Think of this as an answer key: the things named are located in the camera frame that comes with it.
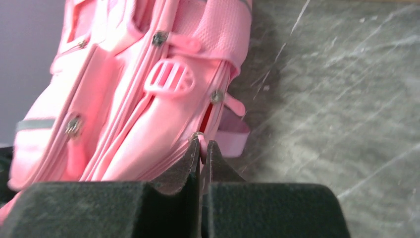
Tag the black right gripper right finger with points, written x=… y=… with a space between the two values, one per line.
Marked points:
x=234 y=208

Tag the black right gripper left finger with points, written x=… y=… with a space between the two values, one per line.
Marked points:
x=166 y=207

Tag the pink school backpack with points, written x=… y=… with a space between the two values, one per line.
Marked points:
x=133 y=83

